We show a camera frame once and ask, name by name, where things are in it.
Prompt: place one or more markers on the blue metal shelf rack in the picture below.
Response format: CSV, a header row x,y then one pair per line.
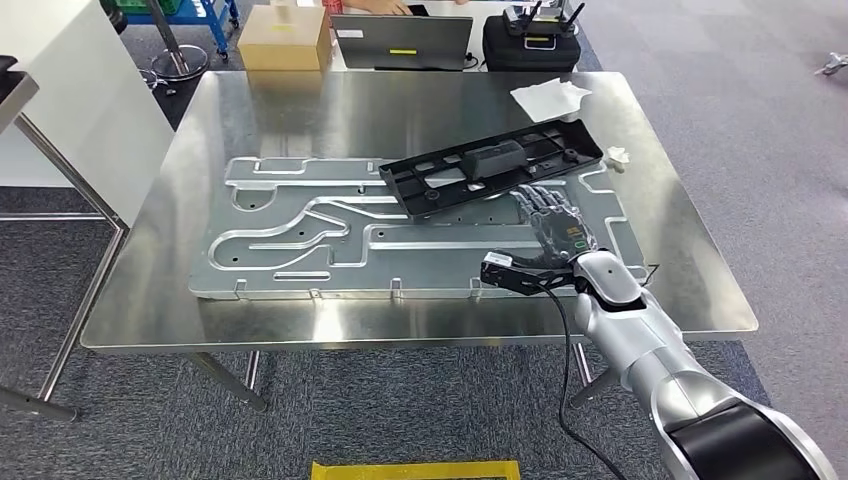
x,y
212,16

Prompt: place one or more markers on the black carrying case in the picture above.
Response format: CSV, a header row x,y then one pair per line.
x,y
530,60

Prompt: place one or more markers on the stanchion with chrome base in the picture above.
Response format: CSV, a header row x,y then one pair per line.
x,y
179,63

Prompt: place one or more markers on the small stainless steel table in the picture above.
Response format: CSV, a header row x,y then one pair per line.
x,y
20,99

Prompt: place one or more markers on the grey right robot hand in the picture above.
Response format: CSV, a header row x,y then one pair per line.
x,y
560,228

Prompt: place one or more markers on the white paper tissue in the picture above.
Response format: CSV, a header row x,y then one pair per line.
x,y
546,99

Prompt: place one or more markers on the black plastic plate holder part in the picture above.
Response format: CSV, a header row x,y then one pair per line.
x,y
404,189

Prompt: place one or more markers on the black phone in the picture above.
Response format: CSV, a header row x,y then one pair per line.
x,y
418,10

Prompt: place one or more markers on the small white paper scrap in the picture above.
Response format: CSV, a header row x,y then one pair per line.
x,y
617,158

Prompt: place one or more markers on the brown cardboard box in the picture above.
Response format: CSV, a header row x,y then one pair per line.
x,y
285,46

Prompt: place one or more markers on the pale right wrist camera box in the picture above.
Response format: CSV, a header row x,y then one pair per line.
x,y
500,258

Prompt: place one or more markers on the black remote controller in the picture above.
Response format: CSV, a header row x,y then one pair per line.
x,y
540,28

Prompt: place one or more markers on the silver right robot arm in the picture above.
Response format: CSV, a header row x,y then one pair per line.
x,y
636,338

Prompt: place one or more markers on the chrome stanchion base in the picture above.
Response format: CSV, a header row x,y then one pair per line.
x,y
151,78

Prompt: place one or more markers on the grey chair base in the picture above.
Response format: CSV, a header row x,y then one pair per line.
x,y
836,64

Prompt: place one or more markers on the green plastic crate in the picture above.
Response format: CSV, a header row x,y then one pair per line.
x,y
142,6

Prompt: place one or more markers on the stamped grey metal panel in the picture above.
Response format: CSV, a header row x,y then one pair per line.
x,y
424,265

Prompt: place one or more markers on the white desk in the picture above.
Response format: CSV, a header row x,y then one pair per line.
x,y
478,26

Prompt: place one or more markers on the person's hand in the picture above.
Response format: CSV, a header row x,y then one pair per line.
x,y
387,6

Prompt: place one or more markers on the black plastic grid part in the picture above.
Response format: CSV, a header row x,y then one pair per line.
x,y
6,63

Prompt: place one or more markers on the stainless steel workbench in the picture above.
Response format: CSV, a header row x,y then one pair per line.
x,y
331,112

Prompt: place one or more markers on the grey laptop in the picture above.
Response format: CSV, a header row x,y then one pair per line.
x,y
397,40

